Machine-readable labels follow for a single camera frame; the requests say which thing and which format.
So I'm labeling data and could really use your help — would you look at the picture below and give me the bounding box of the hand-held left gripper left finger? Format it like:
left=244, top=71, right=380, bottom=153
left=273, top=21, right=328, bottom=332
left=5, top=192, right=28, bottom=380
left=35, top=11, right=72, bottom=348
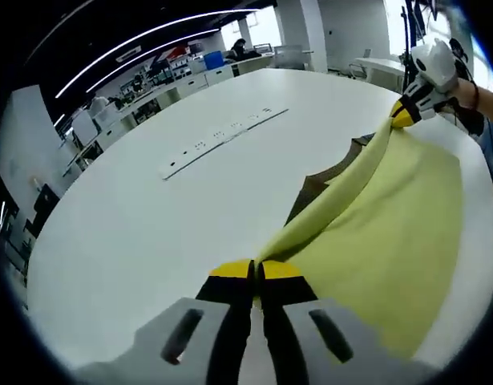
left=77, top=259, right=256, bottom=385

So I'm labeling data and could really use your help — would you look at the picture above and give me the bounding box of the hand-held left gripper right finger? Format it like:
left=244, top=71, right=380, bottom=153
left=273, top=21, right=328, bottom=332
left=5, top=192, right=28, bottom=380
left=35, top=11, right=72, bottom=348
left=257, top=260, right=430, bottom=385

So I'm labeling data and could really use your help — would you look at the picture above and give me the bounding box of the yellow blue grey garment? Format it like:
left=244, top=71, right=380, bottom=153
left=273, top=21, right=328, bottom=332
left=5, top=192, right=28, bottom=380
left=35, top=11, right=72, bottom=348
left=256, top=120, right=463, bottom=360

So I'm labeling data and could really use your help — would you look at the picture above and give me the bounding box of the person's right hand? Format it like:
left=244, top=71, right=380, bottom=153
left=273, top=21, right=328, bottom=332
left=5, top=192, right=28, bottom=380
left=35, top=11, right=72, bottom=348
left=445, top=79, right=478, bottom=110

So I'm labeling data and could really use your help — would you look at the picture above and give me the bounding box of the small white desk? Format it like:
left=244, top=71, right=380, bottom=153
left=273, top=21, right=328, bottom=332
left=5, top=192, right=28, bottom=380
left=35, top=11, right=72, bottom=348
left=354, top=55, right=407, bottom=91

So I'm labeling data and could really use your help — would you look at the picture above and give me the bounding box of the grey mesh office chair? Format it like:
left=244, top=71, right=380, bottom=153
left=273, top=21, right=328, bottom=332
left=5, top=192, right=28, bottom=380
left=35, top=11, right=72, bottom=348
left=273, top=44, right=311, bottom=69

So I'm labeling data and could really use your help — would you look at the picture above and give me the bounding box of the white table socket strip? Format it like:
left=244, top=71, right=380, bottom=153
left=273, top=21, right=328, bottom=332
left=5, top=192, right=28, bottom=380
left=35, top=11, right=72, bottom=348
left=161, top=107, right=290, bottom=181

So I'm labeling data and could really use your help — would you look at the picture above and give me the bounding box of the blue storage bin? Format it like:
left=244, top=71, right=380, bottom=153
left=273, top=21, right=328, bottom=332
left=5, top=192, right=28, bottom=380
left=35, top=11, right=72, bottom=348
left=204, top=51, right=225, bottom=71

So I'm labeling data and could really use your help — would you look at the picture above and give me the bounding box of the black cabinet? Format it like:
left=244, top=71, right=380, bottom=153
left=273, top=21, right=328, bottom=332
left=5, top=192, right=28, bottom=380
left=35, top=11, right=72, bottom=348
left=33, top=184, right=61, bottom=221

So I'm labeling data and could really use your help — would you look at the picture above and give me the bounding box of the long white workbench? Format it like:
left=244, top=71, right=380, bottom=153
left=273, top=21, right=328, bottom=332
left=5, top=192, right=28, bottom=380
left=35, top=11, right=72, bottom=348
left=61, top=51, right=271, bottom=161

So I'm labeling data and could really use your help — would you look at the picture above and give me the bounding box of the white box unit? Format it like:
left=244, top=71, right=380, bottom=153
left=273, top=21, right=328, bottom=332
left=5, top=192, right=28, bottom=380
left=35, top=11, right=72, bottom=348
left=71, top=110, right=101, bottom=148

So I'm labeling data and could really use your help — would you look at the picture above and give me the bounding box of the short curved ceiling light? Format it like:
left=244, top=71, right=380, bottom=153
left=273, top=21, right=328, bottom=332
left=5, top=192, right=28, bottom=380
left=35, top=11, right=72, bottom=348
left=85, top=38, right=217, bottom=94

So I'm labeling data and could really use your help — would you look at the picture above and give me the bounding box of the ceiling air vent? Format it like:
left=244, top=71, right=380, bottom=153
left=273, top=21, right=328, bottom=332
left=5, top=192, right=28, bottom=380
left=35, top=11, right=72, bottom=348
left=115, top=44, right=143, bottom=62

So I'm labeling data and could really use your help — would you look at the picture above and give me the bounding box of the long curved ceiling light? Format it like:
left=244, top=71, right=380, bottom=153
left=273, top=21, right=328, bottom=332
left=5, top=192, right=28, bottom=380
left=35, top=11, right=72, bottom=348
left=55, top=27, right=219, bottom=99

